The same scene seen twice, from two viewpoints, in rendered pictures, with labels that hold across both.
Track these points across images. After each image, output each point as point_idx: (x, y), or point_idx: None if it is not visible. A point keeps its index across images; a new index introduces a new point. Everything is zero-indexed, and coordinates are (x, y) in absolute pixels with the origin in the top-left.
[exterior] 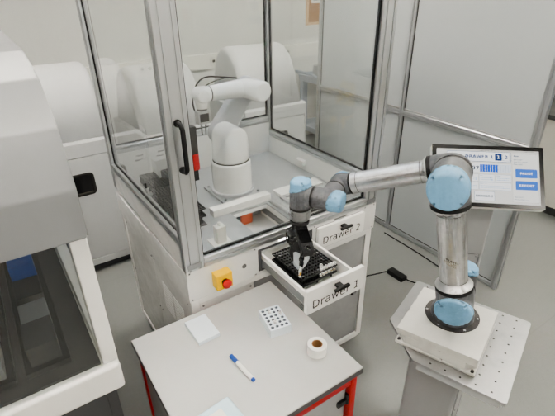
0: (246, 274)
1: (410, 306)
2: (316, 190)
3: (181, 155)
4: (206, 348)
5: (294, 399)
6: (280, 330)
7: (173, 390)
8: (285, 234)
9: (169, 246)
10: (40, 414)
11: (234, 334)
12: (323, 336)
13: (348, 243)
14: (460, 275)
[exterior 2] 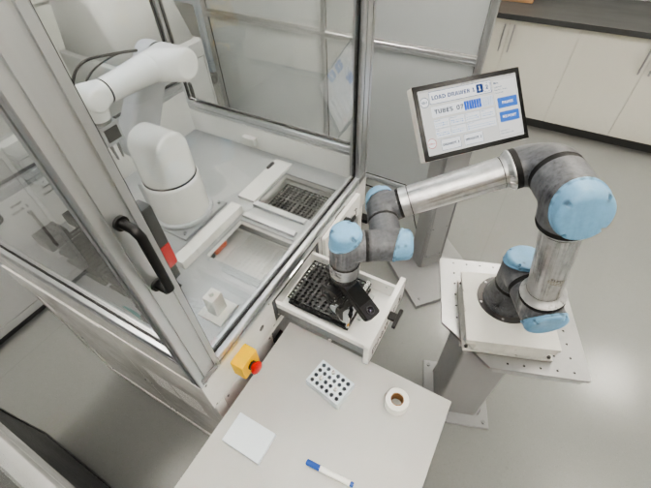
0: (264, 333)
1: (464, 304)
2: (374, 239)
3: (146, 266)
4: (270, 464)
5: (409, 487)
6: (345, 396)
7: None
8: (294, 265)
9: (155, 355)
10: None
11: (293, 424)
12: (390, 378)
13: None
14: (562, 289)
